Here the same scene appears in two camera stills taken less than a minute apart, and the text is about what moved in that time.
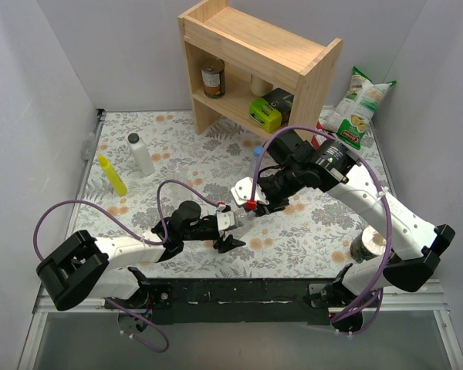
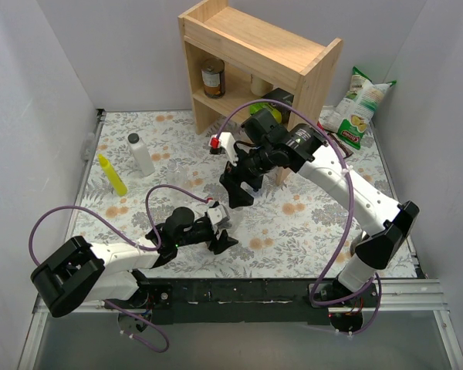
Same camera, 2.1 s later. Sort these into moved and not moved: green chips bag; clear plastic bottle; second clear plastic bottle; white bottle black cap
Moved: clear plastic bottle
Not moved: green chips bag; white bottle black cap; second clear plastic bottle
